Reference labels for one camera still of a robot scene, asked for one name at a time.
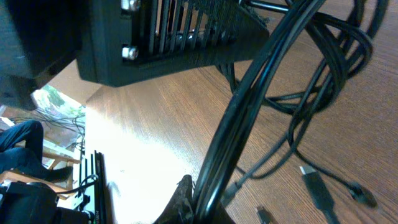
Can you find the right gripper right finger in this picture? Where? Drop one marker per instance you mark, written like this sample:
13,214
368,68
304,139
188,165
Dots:
179,208

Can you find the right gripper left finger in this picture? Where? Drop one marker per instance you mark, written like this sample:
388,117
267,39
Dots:
125,42

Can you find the person in blue jeans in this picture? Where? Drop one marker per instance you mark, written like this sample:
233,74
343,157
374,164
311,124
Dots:
22,150

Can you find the black aluminium frame rail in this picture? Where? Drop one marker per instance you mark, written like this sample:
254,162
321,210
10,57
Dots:
93,197

